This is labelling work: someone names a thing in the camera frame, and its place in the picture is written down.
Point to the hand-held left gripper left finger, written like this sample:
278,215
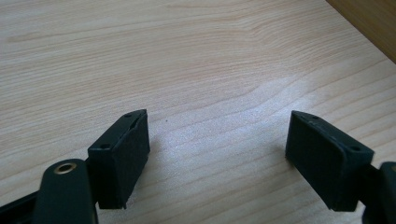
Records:
118,161

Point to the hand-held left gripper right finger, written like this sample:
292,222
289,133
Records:
323,161

